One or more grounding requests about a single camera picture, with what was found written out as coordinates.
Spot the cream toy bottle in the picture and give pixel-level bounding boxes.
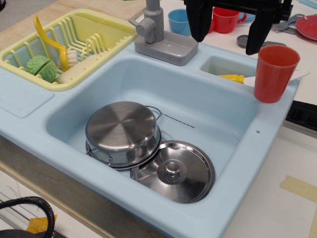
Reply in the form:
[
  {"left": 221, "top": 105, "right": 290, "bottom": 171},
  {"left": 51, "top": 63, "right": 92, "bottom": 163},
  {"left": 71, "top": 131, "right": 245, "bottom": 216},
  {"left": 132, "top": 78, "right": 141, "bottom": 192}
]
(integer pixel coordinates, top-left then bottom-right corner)
[{"left": 54, "top": 54, "right": 101, "bottom": 84}]

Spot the black rail bracket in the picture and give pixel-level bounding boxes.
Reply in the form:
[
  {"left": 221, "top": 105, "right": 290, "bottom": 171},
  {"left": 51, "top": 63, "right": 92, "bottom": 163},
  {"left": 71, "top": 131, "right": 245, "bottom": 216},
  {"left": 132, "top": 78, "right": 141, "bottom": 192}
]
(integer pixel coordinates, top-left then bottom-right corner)
[{"left": 286, "top": 101, "right": 317, "bottom": 131}]

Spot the light blue toy sink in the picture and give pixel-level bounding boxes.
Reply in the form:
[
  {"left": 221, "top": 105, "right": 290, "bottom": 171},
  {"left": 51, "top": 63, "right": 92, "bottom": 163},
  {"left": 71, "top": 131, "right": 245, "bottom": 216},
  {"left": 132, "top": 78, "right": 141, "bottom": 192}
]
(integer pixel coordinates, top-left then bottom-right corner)
[{"left": 0, "top": 43, "right": 299, "bottom": 238}]

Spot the yellow white toy spatula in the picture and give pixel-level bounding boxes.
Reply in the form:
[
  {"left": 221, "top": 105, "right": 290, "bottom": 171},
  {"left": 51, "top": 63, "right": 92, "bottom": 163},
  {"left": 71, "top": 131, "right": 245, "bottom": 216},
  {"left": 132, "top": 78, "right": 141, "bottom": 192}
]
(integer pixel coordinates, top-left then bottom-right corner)
[{"left": 219, "top": 70, "right": 310, "bottom": 87}]

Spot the yellow tape piece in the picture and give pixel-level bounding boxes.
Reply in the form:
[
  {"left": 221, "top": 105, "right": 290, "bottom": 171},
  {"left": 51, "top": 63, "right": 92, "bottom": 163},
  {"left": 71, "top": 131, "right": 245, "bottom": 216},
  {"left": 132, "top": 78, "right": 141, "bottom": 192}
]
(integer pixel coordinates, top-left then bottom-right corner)
[{"left": 26, "top": 217, "right": 49, "bottom": 234}]

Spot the black braided cable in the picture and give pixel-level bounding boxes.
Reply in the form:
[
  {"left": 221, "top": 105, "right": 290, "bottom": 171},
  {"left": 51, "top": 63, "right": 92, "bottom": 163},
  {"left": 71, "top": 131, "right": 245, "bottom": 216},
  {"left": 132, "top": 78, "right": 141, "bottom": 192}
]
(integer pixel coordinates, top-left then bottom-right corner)
[{"left": 0, "top": 196, "right": 55, "bottom": 238}]

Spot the grey toy faucet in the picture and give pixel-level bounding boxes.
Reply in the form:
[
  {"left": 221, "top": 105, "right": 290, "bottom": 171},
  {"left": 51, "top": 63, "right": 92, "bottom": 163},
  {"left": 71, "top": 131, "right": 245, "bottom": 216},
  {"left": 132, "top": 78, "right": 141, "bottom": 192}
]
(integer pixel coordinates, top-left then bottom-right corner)
[{"left": 128, "top": 0, "right": 198, "bottom": 66}]

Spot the orange plastic cup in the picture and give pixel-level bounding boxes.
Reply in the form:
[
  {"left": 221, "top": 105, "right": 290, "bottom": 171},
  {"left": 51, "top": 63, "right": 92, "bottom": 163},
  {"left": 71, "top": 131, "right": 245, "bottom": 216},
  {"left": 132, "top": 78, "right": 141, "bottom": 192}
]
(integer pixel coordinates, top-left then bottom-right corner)
[{"left": 254, "top": 45, "right": 300, "bottom": 103}]

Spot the yellow dish brush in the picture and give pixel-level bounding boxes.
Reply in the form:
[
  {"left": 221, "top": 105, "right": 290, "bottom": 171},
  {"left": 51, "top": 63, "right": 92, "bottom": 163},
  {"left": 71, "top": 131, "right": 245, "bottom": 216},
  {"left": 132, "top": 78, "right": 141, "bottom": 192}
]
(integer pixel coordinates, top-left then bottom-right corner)
[{"left": 33, "top": 16, "right": 78, "bottom": 71}]

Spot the green toy cabbage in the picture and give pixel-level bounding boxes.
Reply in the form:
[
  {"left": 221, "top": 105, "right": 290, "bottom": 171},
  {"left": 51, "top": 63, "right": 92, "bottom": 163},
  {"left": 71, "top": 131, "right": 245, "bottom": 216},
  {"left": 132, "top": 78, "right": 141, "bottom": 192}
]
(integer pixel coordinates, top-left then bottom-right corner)
[{"left": 25, "top": 56, "right": 57, "bottom": 83}]

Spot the red plastic mug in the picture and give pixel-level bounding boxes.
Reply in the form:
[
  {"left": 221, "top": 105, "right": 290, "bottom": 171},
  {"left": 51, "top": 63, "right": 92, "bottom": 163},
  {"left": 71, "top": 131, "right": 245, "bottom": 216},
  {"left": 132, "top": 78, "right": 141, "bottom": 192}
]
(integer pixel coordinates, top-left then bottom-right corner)
[{"left": 209, "top": 7, "right": 247, "bottom": 34}]

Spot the blue plastic cup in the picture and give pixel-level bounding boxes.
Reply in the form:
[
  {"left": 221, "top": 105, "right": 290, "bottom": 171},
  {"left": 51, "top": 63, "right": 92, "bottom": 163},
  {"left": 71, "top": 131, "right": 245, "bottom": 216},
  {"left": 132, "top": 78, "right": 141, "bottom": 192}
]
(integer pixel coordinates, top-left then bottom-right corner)
[{"left": 168, "top": 9, "right": 191, "bottom": 37}]

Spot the grey plastic lid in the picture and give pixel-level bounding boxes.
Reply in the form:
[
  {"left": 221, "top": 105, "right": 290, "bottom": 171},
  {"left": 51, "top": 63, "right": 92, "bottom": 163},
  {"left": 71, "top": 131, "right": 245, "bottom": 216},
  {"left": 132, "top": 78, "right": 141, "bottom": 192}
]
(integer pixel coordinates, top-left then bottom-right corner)
[{"left": 236, "top": 35, "right": 248, "bottom": 48}]

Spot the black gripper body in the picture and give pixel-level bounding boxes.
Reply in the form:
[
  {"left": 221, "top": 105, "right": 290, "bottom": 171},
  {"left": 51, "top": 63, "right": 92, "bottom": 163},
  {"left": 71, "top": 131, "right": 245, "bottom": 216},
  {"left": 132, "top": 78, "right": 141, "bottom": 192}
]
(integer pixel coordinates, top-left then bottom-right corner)
[{"left": 211, "top": 0, "right": 293, "bottom": 24}]

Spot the yellow dish drying rack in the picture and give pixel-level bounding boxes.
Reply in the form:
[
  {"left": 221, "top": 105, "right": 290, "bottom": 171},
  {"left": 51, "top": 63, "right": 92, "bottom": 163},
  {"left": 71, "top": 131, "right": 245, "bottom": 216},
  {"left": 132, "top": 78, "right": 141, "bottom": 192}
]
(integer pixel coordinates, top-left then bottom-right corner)
[{"left": 0, "top": 9, "right": 137, "bottom": 91}]

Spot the grey toy cutlery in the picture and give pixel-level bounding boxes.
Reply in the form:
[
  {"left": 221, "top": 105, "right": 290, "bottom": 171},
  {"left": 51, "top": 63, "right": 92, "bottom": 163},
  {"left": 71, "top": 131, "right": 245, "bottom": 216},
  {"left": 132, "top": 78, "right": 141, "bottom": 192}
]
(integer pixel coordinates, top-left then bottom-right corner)
[{"left": 271, "top": 14, "right": 304, "bottom": 35}]

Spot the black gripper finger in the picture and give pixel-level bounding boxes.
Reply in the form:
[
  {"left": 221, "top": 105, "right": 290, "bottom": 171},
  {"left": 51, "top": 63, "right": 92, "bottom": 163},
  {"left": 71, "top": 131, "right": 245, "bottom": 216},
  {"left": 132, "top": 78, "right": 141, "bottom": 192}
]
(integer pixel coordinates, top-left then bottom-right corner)
[
  {"left": 185, "top": 0, "right": 213, "bottom": 42},
  {"left": 246, "top": 9, "right": 274, "bottom": 55}
]

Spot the red plastic plate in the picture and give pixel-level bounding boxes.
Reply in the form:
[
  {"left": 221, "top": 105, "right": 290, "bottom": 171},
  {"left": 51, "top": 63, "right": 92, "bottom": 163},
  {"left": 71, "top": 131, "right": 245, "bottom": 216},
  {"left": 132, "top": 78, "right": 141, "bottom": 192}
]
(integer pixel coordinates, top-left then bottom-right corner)
[{"left": 295, "top": 15, "right": 317, "bottom": 41}]

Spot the steel pot lid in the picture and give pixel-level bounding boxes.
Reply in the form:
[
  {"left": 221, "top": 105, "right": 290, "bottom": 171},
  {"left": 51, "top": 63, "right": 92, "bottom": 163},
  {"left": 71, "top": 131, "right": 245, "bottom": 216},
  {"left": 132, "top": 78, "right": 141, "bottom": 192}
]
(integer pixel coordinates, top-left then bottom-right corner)
[{"left": 130, "top": 140, "right": 215, "bottom": 204}]

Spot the steel pot upside down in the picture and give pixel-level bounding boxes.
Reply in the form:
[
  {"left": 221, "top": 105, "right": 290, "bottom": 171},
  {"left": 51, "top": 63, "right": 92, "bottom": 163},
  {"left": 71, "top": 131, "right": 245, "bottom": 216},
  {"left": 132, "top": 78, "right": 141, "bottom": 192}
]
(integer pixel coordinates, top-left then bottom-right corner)
[{"left": 85, "top": 101, "right": 162, "bottom": 170}]

